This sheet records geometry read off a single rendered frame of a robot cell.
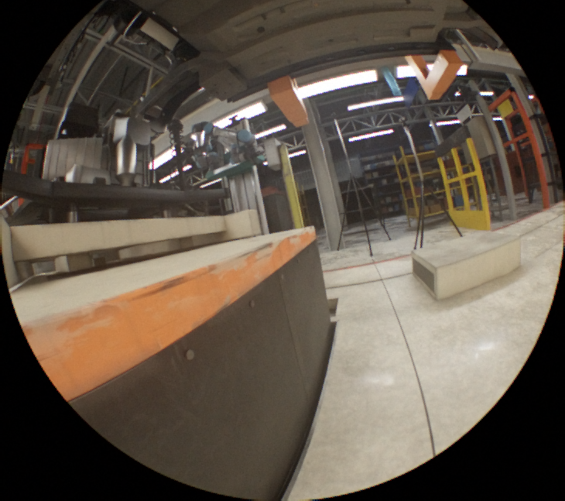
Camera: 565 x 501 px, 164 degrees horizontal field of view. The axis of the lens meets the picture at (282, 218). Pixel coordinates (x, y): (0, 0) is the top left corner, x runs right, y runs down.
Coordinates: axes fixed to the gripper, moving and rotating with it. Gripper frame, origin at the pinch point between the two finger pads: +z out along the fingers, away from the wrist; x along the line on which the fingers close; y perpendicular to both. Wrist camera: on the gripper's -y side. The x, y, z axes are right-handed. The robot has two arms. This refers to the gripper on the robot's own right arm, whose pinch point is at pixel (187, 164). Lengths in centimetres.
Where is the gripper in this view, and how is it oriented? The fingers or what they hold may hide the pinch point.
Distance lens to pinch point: 186.1
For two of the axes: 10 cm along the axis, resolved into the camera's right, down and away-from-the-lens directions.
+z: 1.9, 8.7, -4.5
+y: -0.7, 4.7, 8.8
